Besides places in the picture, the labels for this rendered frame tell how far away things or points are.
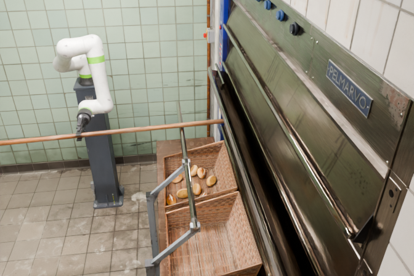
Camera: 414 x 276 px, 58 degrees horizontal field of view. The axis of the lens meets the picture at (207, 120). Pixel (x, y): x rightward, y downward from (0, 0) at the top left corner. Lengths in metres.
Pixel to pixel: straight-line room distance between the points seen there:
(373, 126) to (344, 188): 0.20
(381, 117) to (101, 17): 2.82
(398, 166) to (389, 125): 0.09
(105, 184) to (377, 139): 2.84
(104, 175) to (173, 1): 1.62
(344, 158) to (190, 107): 2.79
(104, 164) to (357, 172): 2.60
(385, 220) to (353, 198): 0.13
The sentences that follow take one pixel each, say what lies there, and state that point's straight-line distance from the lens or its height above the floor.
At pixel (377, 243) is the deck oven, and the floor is 1.75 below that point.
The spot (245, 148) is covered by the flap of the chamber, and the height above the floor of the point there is 1.41.
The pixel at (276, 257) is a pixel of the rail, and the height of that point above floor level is 1.44.
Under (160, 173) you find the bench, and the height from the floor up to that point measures 0.58.
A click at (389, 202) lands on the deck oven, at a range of 0.91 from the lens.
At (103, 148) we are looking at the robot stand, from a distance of 3.25.
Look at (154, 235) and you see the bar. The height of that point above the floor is 0.63.
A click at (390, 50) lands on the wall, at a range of 0.86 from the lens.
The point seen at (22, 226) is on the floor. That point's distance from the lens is 3.70.
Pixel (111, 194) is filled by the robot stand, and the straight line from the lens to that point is 3.56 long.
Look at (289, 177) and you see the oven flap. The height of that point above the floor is 1.51.
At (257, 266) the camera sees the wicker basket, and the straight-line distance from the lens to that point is 2.03.
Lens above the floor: 2.43
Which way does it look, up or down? 31 degrees down
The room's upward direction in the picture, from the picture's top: straight up
